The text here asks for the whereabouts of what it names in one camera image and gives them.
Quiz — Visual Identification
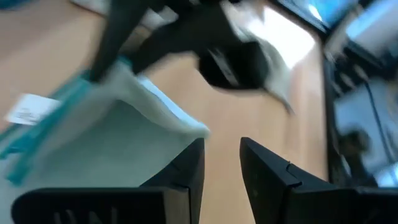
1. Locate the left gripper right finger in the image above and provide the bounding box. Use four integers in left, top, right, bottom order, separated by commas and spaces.
239, 136, 339, 224

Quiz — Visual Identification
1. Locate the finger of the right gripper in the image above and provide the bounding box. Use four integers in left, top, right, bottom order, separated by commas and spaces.
131, 26, 206, 75
89, 0, 149, 83

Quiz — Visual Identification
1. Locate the large grey waffle towel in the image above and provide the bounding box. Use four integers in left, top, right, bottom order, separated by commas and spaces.
70, 0, 296, 116

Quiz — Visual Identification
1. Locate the pale blue smooth towel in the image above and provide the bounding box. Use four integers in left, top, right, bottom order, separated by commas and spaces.
0, 57, 211, 224

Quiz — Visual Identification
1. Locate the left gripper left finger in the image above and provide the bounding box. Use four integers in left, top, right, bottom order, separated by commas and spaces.
139, 138, 206, 224

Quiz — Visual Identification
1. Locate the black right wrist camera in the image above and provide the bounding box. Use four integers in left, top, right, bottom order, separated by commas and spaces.
197, 40, 271, 91

